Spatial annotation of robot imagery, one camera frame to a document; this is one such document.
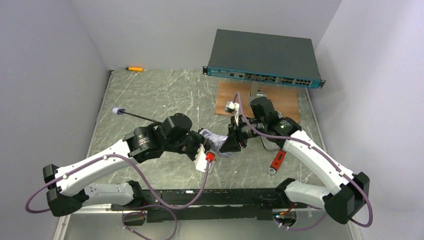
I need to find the black umbrella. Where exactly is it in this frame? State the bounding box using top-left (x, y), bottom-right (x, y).
top-left (112, 107), bottom-right (234, 163)

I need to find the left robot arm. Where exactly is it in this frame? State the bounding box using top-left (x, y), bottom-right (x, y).
top-left (43, 113), bottom-right (215, 217)

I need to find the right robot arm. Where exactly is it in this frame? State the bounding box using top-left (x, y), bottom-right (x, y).
top-left (219, 97), bottom-right (373, 227)

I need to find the plywood board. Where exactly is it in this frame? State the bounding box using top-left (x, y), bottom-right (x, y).
top-left (214, 81), bottom-right (300, 123)

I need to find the orange utility knife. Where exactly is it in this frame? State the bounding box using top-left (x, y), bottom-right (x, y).
top-left (125, 67), bottom-right (144, 72)

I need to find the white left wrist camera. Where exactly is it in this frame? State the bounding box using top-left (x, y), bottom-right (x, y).
top-left (194, 144), bottom-right (216, 174)

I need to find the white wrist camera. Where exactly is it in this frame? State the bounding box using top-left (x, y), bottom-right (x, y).
top-left (224, 101), bottom-right (240, 125)
top-left (194, 144), bottom-right (216, 174)

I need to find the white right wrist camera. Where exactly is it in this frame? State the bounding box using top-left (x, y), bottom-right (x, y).
top-left (224, 101), bottom-right (240, 125)

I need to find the metal switch stand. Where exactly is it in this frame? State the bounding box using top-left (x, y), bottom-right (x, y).
top-left (248, 81), bottom-right (267, 103)

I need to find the red handled adjustable wrench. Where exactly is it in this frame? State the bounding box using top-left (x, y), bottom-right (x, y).
top-left (268, 149), bottom-right (287, 175)

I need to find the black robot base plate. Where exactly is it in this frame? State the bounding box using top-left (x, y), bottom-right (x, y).
top-left (110, 188), bottom-right (307, 223)

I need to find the grey network switch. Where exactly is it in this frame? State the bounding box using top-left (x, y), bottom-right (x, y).
top-left (202, 29), bottom-right (326, 89)

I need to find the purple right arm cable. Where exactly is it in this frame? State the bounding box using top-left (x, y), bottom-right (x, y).
top-left (233, 92), bottom-right (374, 232)

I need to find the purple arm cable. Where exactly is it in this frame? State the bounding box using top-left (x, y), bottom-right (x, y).
top-left (25, 153), bottom-right (213, 240)
top-left (233, 92), bottom-right (374, 232)

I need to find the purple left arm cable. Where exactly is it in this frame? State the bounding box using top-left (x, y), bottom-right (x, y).
top-left (25, 153), bottom-right (213, 240)

